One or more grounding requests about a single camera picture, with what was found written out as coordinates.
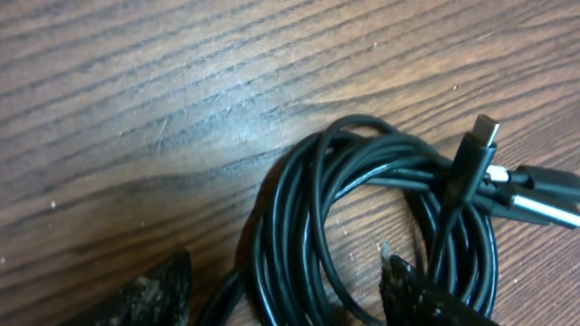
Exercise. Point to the black USB cable thick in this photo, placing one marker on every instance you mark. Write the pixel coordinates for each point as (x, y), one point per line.
(290, 267)

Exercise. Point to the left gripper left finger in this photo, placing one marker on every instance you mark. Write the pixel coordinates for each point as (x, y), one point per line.
(160, 297)

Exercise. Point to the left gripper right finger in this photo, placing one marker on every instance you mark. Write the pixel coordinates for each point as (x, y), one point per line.
(410, 298)

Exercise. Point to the black USB cable thin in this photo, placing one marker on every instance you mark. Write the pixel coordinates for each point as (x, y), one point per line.
(460, 240)

